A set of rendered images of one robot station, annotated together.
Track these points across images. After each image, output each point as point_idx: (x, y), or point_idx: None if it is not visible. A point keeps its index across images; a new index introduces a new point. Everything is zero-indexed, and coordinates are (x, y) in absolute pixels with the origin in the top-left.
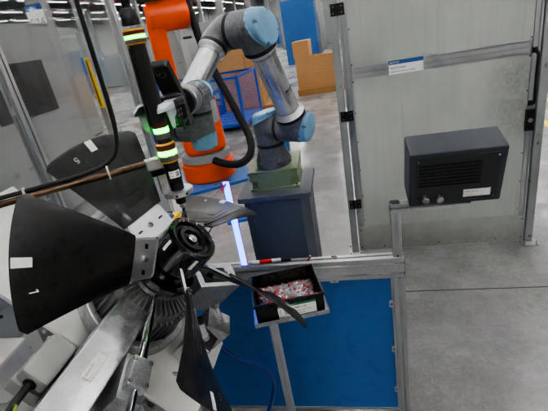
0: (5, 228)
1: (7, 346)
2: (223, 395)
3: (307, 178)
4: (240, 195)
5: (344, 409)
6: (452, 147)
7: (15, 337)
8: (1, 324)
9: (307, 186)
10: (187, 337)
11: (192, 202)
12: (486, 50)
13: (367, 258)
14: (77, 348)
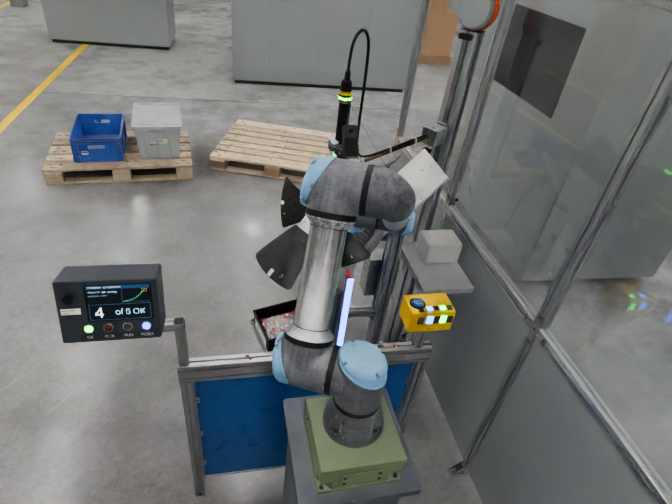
0: (420, 177)
1: (432, 240)
2: (286, 221)
3: (300, 452)
4: (389, 400)
5: (260, 503)
6: (116, 266)
7: (476, 283)
8: (479, 268)
9: (292, 419)
10: (292, 185)
11: (359, 250)
12: None
13: (215, 356)
14: None
